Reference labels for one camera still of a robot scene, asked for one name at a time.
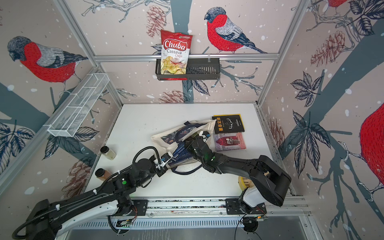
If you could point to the black wall basket shelf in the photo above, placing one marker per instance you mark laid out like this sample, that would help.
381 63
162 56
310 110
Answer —
197 69

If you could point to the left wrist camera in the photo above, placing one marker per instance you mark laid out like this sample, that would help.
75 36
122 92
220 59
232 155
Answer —
165 158

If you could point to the cream canvas tote bag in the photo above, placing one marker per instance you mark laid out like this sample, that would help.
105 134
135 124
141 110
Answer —
168 141

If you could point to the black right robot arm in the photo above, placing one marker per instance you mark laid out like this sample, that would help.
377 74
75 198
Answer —
269 178

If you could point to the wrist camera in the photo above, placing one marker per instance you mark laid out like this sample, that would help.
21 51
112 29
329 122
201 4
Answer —
204 135
165 158

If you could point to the red Chuba cassava chips bag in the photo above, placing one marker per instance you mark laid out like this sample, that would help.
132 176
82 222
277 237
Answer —
174 53

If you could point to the clear spice jar black lid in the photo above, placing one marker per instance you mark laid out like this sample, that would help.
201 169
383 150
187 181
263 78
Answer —
108 153

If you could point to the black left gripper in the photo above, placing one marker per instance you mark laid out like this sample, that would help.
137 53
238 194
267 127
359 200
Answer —
162 171

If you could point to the blue Little Prince book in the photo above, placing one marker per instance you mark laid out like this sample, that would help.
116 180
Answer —
180 155

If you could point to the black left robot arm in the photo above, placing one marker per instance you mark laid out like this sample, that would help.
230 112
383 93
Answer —
48 220

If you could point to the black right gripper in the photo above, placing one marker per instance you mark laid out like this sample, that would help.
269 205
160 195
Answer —
190 145

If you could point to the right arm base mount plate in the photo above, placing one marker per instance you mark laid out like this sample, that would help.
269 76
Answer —
235 206

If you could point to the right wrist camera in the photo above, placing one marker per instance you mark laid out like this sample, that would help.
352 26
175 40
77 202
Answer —
204 135

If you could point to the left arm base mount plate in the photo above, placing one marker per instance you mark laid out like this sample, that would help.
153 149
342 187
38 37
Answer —
131 208

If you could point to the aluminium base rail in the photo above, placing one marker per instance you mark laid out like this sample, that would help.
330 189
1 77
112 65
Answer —
197 208

